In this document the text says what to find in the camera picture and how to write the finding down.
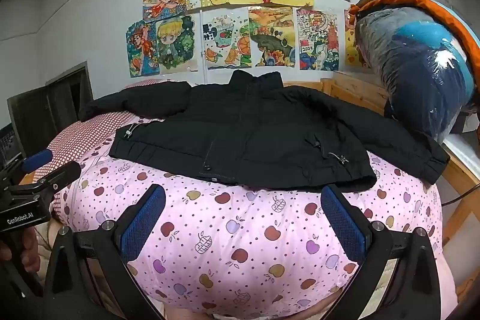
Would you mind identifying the person's left hand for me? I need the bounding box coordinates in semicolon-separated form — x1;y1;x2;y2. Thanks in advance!
0;228;40;269

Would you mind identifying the group of colourful wall drawings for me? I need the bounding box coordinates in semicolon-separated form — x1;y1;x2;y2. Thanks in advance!
125;0;372;79

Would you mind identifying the pink apple-print blanket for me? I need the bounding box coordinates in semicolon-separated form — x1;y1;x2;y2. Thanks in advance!
35;151;456;318

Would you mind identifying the black plastic crate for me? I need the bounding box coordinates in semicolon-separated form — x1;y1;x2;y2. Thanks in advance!
0;125;19;171

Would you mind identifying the red checkered pillow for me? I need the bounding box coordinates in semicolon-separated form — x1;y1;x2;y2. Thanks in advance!
47;79;169;227

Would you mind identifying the black cable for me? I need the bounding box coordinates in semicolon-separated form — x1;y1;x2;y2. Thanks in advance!
440;181;480;207

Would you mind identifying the white mattress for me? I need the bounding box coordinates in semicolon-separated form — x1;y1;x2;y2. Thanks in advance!
442;133;480;187

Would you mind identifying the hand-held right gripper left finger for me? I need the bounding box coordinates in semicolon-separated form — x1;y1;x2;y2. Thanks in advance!
43;184;166;320

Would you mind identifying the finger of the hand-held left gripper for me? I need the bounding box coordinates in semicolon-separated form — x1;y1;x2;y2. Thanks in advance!
20;148;54;174
34;161;82;202

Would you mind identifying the dark cabinet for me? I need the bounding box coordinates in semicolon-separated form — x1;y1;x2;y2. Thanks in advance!
7;61;94;171

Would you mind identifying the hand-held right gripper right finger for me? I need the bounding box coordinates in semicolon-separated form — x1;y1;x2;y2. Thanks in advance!
321;185;448;320

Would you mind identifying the wooden bed frame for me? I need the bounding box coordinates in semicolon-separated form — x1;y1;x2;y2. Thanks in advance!
320;74;480;306

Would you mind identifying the black padded jacket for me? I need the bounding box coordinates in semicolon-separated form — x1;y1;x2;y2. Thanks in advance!
77;70;451;192

